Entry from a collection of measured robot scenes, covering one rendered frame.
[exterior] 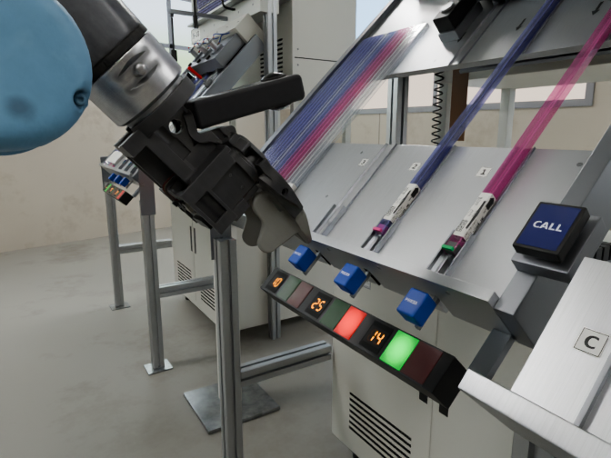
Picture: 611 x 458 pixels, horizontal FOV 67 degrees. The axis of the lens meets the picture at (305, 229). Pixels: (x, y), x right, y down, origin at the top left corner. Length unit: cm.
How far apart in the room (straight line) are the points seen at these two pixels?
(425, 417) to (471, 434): 11
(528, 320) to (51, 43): 40
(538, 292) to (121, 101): 38
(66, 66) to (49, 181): 388
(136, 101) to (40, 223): 375
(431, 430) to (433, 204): 59
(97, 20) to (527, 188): 42
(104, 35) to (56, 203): 377
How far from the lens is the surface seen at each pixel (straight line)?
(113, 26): 40
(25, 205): 408
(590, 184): 50
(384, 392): 112
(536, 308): 45
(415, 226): 56
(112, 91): 40
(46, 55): 23
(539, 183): 53
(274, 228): 46
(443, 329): 93
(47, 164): 410
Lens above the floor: 87
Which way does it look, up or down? 12 degrees down
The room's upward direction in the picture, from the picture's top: straight up
